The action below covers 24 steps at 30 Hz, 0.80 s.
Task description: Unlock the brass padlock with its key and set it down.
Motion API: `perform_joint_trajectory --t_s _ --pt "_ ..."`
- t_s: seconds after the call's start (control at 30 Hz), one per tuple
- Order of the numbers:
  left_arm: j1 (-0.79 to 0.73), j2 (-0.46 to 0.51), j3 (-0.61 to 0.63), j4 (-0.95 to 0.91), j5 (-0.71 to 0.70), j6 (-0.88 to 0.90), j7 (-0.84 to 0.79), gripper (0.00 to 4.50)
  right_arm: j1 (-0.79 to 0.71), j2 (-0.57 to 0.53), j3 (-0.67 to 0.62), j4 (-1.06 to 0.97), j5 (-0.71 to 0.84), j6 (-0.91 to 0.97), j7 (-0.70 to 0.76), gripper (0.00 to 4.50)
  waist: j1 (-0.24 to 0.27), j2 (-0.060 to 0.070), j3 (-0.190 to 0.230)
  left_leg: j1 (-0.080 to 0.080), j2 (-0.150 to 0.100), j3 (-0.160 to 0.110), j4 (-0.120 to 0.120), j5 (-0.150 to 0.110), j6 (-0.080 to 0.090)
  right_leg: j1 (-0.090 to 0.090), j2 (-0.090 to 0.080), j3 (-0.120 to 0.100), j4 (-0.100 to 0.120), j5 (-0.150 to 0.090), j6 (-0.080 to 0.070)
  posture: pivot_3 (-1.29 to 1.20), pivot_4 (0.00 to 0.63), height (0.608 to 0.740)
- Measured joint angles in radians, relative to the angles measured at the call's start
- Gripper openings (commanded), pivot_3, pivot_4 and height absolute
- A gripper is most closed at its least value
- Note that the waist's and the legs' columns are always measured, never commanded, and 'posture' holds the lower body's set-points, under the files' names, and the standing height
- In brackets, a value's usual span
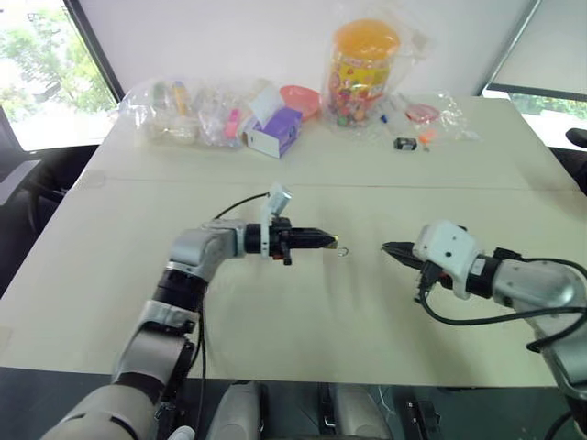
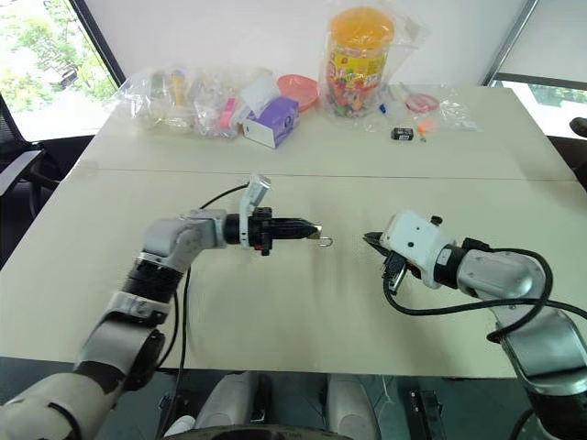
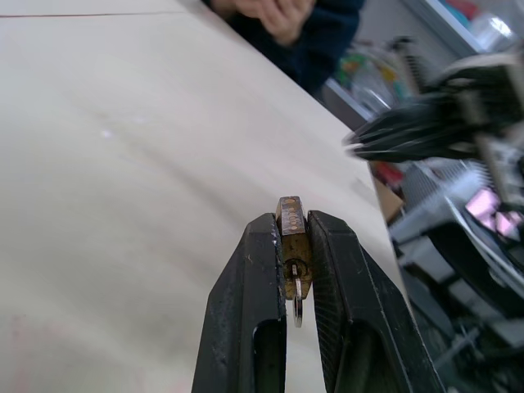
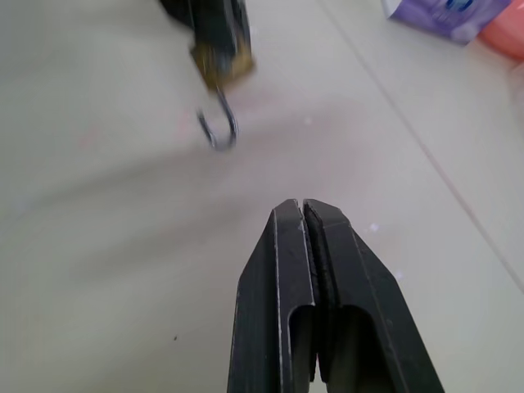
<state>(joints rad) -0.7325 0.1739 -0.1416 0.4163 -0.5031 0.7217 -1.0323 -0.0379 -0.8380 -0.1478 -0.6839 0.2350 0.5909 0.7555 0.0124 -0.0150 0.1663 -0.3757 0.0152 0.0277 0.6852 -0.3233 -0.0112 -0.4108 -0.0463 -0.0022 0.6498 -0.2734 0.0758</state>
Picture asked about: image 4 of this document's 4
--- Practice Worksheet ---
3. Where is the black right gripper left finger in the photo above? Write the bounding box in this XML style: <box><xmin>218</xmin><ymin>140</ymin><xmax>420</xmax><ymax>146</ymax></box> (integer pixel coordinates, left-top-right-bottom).
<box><xmin>227</xmin><ymin>198</ymin><xmax>319</xmax><ymax>393</ymax></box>

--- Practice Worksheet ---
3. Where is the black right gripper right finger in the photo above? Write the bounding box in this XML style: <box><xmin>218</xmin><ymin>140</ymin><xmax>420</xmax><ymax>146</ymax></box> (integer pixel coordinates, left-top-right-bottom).
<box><xmin>303</xmin><ymin>198</ymin><xmax>445</xmax><ymax>393</ymax></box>

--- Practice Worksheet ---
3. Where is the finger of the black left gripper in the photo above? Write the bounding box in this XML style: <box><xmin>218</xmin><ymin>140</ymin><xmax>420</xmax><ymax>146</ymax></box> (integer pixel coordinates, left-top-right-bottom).
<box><xmin>159</xmin><ymin>0</ymin><xmax>195</xmax><ymax>42</ymax></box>
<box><xmin>190</xmin><ymin>0</ymin><xmax>251</xmax><ymax>58</ymax></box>

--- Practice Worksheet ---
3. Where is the brass padlock with steel shackle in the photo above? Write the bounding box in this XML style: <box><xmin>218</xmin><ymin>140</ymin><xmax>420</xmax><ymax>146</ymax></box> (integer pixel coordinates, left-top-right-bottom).
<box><xmin>188</xmin><ymin>37</ymin><xmax>256</xmax><ymax>152</ymax></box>

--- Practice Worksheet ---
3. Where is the purple printed carton box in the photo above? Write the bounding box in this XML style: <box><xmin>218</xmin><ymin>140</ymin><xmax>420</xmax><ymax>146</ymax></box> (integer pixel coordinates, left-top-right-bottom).
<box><xmin>380</xmin><ymin>0</ymin><xmax>513</xmax><ymax>46</ymax></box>

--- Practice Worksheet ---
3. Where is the pink plastic container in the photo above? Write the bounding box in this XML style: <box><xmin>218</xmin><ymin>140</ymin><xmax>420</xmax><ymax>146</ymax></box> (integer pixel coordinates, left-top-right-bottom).
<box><xmin>477</xmin><ymin>0</ymin><xmax>524</xmax><ymax>63</ymax></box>

